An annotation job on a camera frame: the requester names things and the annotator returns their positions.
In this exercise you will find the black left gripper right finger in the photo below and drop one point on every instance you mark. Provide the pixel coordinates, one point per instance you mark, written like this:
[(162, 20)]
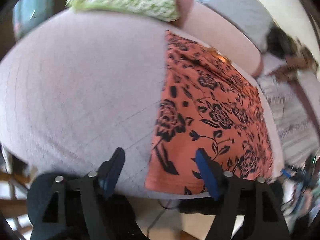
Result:
[(249, 209)]

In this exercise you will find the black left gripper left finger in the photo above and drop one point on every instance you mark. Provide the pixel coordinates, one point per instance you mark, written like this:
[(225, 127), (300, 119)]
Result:
[(67, 207)]

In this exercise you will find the orange black floral garment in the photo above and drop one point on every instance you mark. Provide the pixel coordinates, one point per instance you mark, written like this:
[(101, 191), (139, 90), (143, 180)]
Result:
[(205, 103)]

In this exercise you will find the striped grey white cloth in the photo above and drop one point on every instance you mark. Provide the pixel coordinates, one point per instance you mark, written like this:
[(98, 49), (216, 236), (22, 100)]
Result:
[(296, 131)]

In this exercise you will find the brown patterned cloth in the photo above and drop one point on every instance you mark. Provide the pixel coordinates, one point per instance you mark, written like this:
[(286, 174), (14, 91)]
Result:
[(301, 61)]

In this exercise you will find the dark furry item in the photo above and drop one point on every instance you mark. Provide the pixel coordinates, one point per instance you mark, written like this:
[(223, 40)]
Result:
[(280, 44)]

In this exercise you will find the pink bolster cushion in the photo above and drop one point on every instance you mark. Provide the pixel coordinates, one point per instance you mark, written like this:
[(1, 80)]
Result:
[(211, 28)]

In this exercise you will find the light grey pillow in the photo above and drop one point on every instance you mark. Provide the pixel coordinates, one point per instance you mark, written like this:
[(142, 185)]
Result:
[(249, 16)]

